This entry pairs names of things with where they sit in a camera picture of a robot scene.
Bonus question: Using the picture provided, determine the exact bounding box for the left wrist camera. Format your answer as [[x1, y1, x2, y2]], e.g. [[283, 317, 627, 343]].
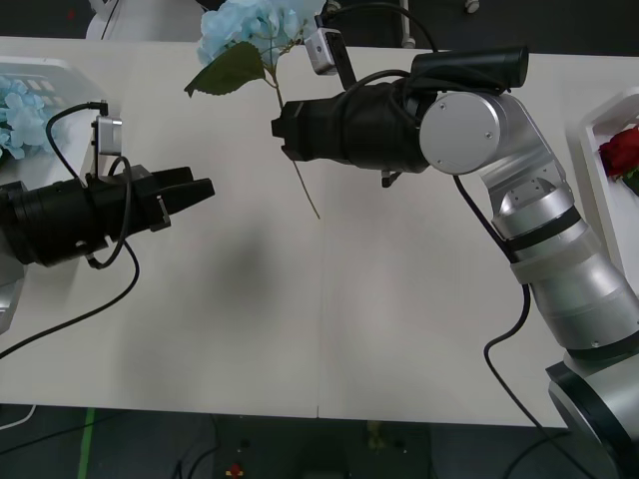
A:
[[93, 114, 125, 159]]

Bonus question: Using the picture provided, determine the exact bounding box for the white pole with caster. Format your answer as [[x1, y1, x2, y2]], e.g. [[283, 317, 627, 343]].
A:
[[397, 0, 417, 50]]

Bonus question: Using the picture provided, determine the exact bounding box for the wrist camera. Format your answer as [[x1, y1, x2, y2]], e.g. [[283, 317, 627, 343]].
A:
[[305, 28, 358, 87], [93, 114, 125, 159]]

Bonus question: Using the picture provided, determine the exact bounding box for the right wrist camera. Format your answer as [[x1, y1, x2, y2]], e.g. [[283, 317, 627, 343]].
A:
[[305, 28, 358, 87]]

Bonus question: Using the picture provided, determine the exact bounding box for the black camera cable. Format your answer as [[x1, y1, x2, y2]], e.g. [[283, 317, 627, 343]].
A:
[[314, 3, 571, 479], [0, 100, 142, 360]]

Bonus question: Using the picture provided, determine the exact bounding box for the black left camera cable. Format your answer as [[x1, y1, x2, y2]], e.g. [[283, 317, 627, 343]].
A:
[[0, 100, 142, 360]]

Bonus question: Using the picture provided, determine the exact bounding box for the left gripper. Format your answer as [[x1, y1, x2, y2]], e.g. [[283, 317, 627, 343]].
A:
[[81, 166, 217, 256]]

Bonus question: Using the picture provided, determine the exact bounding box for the black right camera cable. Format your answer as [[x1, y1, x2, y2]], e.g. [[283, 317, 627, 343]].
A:
[[314, 3, 571, 479]]

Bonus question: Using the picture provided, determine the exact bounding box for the white floor cable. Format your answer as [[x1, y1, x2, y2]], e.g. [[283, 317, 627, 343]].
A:
[[0, 402, 38, 432]]

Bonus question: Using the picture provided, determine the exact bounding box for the red rose with green stem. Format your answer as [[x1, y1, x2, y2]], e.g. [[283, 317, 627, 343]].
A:
[[597, 126, 639, 198]]

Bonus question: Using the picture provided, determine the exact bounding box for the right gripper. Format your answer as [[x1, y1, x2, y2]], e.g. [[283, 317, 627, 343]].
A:
[[270, 92, 351, 169]]

